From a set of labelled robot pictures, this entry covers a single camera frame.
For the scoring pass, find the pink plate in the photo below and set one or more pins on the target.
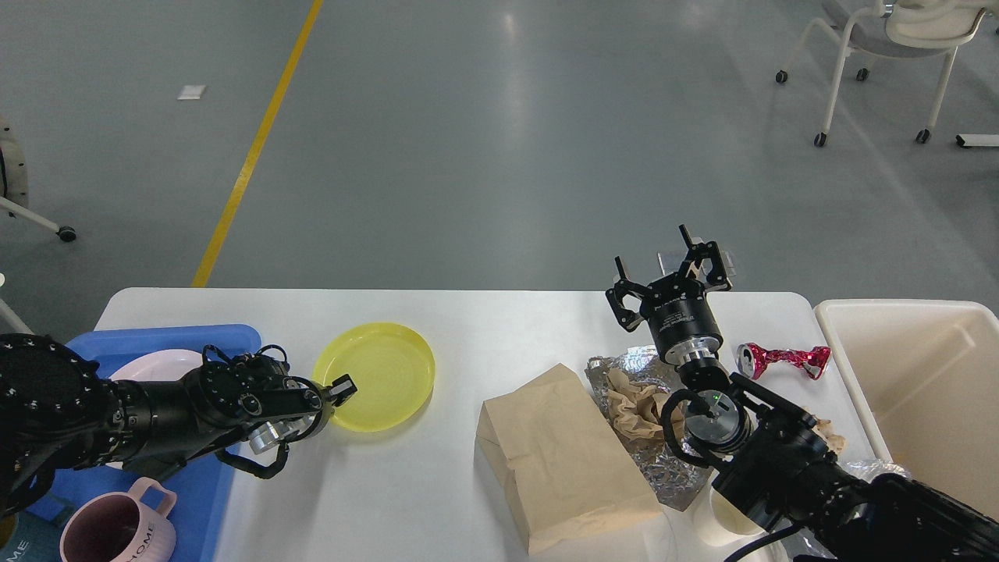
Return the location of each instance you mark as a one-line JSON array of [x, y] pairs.
[[164, 365]]

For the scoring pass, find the crumpled aluminium foil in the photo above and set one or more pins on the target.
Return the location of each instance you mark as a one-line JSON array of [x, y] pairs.
[[675, 483]]

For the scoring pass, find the blue plastic tray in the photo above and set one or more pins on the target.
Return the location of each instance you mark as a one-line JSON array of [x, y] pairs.
[[203, 484]]

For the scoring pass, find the left background chair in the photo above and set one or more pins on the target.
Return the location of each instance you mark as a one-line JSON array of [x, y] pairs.
[[15, 186]]

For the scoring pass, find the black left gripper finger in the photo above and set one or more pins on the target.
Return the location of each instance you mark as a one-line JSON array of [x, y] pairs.
[[340, 390]]

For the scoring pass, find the crumpled brown paper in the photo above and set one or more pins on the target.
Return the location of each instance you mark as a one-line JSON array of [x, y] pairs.
[[635, 410]]

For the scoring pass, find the beige plastic bin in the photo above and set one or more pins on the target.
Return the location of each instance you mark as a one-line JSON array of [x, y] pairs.
[[924, 375]]

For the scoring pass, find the brown paper bag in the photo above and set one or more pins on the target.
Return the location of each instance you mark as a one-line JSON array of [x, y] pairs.
[[564, 473]]

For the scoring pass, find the white bar on floor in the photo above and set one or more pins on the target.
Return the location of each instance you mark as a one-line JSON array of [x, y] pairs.
[[974, 140]]

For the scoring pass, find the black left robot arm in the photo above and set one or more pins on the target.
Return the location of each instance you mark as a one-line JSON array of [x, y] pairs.
[[236, 394]]

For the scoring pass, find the white paper cup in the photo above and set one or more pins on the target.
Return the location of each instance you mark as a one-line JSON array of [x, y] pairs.
[[718, 523]]

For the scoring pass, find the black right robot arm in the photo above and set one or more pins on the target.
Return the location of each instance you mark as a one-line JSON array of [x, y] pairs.
[[770, 462]]

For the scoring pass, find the white office chair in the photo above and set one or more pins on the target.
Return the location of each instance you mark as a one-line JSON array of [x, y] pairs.
[[901, 30]]

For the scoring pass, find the pink mug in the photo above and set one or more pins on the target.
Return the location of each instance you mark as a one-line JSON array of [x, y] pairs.
[[123, 526]]

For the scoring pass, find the crushed red can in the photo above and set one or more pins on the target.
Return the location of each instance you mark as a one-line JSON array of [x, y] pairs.
[[784, 359]]

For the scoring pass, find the teal mug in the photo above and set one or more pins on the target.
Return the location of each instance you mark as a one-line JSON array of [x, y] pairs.
[[30, 537]]

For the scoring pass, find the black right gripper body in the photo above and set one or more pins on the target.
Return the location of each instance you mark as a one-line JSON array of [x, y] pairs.
[[682, 324]]

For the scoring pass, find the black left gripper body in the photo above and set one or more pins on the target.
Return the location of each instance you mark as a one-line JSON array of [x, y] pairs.
[[273, 432]]

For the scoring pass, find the yellow plastic plate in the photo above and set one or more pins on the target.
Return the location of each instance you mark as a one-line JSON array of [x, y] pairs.
[[391, 365]]

